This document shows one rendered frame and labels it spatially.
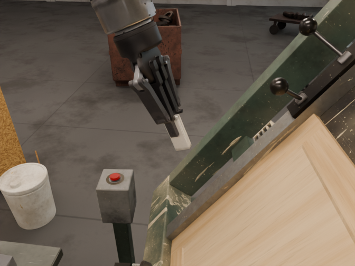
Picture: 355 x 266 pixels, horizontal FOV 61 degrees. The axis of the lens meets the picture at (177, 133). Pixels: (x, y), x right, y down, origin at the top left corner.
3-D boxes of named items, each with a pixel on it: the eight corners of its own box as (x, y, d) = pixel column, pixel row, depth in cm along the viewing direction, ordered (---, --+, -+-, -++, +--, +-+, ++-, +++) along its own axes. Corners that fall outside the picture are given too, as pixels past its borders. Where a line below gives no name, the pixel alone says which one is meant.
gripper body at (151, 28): (141, 25, 43) (165, 84, 47) (161, 13, 50) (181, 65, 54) (101, 40, 47) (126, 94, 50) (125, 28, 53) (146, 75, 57)
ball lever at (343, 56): (342, 68, 66) (295, 29, 68) (356, 54, 64) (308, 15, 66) (342, 68, 62) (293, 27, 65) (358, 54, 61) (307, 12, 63)
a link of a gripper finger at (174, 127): (169, 110, 53) (164, 117, 51) (179, 133, 56) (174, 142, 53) (162, 111, 54) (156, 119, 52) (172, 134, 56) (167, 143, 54)
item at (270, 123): (260, 143, 83) (252, 138, 83) (278, 125, 80) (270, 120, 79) (263, 151, 80) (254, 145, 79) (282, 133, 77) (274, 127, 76)
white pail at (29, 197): (30, 197, 234) (12, 148, 209) (66, 200, 231) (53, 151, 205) (5, 229, 207) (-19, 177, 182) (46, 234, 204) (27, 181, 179)
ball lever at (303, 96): (293, 101, 71) (262, 85, 63) (305, 89, 70) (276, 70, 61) (302, 112, 69) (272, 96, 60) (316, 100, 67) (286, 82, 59)
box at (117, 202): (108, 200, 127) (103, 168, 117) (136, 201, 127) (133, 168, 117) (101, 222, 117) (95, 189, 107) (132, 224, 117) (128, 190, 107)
